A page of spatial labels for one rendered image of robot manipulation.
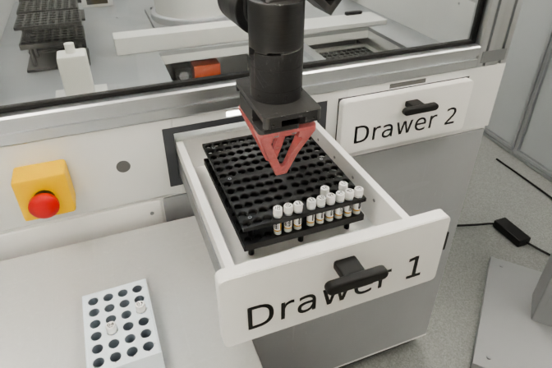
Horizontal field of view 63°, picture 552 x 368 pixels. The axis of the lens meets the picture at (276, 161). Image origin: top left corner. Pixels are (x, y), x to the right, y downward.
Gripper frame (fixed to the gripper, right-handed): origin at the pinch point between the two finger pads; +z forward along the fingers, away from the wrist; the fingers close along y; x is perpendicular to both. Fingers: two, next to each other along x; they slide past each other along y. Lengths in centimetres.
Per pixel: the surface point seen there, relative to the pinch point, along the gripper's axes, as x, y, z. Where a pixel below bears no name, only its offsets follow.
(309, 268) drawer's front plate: 0.6, -11.7, 6.6
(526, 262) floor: -118, 36, 100
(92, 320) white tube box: 25.2, -0.7, 18.0
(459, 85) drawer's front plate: -46, 20, 7
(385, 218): -15.1, -3.5, 11.3
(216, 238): 8.6, -1.8, 8.4
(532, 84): -172, 101, 63
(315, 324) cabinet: -19, 20, 69
